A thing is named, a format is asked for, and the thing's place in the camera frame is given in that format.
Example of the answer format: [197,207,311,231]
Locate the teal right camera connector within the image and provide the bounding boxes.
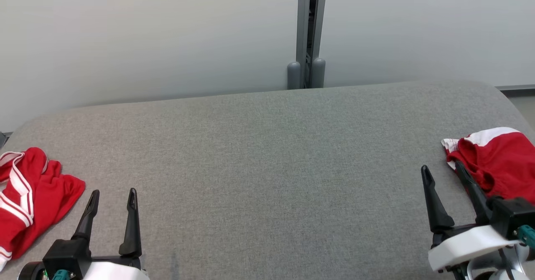
[517,225,535,249]

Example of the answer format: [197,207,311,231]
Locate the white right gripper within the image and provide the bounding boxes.
[421,160,521,272]

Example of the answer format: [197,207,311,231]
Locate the grey baseboard strip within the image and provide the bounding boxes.
[495,84,535,92]

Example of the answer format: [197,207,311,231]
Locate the red shorts with white stripe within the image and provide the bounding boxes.
[441,127,535,201]

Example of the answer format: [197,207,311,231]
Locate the grey metal partition post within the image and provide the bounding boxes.
[287,0,328,90]

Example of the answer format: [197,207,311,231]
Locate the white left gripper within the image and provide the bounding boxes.
[71,188,150,280]

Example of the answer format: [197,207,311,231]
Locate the red Bulls 23 jersey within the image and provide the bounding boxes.
[0,147,86,272]

